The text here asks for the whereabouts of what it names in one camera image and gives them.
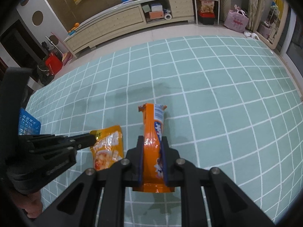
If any white handled mop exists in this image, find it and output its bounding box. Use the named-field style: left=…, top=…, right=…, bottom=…
left=45, top=35, right=60, bottom=53

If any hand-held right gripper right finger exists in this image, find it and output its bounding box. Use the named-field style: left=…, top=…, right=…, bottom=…
left=162, top=137, right=275, bottom=227

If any black crate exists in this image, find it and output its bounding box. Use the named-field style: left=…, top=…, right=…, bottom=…
left=198, top=13, right=216, bottom=24

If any patterned curtain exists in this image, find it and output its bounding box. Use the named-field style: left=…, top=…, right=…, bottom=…
left=247, top=0, right=268, bottom=33

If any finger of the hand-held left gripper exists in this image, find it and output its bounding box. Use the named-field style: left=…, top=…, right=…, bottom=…
left=70, top=138, right=98, bottom=151
left=20, top=133, right=96, bottom=147

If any broom with pink dustpan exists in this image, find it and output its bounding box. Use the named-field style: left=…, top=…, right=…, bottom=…
left=55, top=44, right=72, bottom=65

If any orange printed snack box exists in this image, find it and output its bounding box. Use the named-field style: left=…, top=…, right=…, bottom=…
left=200, top=0, right=215, bottom=15

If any pink bag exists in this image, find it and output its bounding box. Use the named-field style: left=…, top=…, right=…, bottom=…
left=223, top=4, right=250, bottom=33

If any standing mirror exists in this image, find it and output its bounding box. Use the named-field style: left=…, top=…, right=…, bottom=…
left=254, top=0, right=289, bottom=50

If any cream TV cabinet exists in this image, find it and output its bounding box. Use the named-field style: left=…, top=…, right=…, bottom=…
left=62, top=0, right=196, bottom=60

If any blue plastic basket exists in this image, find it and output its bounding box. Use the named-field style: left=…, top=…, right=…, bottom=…
left=18, top=107, right=41, bottom=136

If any white metal rack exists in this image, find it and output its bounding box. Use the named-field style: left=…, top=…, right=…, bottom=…
left=188, top=0, right=222, bottom=25

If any person's left hand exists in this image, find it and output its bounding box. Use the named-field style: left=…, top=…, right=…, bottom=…
left=21, top=190, right=44, bottom=219

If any dark wooden door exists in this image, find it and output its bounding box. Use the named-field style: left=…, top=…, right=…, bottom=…
left=0, top=20, right=46, bottom=60

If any orange biscuit tube packet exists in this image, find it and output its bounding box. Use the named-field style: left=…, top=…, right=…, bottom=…
left=132, top=103, right=176, bottom=194

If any red bag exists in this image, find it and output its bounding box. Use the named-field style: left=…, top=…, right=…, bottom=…
left=45, top=53, right=63, bottom=75

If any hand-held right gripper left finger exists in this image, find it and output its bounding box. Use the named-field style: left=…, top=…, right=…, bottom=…
left=35, top=136, right=145, bottom=227

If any black bag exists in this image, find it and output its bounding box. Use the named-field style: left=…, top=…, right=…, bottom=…
left=36, top=61, right=56, bottom=86

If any orange snack packet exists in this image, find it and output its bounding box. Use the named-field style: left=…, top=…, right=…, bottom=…
left=89, top=124, right=125, bottom=172

